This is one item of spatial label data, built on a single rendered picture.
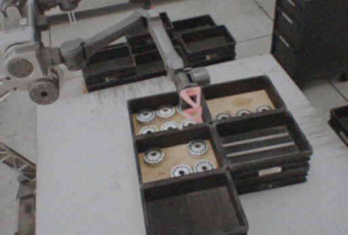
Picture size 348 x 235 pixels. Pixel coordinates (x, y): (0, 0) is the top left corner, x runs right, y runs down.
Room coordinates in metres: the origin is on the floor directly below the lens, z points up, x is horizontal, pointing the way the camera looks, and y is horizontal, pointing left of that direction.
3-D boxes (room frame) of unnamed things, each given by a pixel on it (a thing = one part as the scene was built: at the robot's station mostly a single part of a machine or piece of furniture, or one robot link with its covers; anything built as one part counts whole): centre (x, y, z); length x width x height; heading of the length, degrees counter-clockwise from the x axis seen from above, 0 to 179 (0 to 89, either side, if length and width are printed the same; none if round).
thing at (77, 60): (1.39, 0.39, 1.44); 0.10 x 0.09 x 0.05; 101
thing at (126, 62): (2.61, 0.47, 0.37); 0.40 x 0.30 x 0.45; 100
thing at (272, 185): (1.32, -0.39, 0.76); 0.40 x 0.30 x 0.12; 96
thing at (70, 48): (1.49, 0.22, 1.45); 0.45 x 0.14 x 0.10; 131
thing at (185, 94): (1.01, -0.06, 1.47); 0.09 x 0.07 x 0.07; 12
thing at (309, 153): (1.32, -0.39, 0.92); 0.40 x 0.30 x 0.02; 96
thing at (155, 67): (2.69, 0.08, 0.31); 0.40 x 0.30 x 0.34; 101
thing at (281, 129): (1.32, -0.39, 0.87); 0.40 x 0.30 x 0.11; 96
